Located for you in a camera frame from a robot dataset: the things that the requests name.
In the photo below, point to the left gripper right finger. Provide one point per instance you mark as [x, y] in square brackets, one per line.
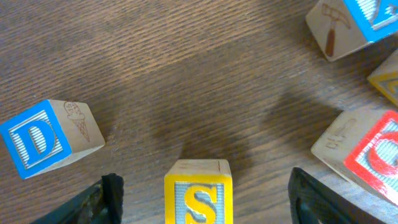
[311, 201]

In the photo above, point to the blue X block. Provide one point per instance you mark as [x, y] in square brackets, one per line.
[342, 27]

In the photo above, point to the yellow S block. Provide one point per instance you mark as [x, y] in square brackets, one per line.
[199, 191]

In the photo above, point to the blue D block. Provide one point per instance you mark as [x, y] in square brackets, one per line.
[50, 135]

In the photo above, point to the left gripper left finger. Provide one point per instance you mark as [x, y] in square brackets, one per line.
[100, 203]

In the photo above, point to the plain wooden block by X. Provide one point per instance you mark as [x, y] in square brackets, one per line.
[384, 78]

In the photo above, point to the red Q block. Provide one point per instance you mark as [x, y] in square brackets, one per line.
[361, 146]

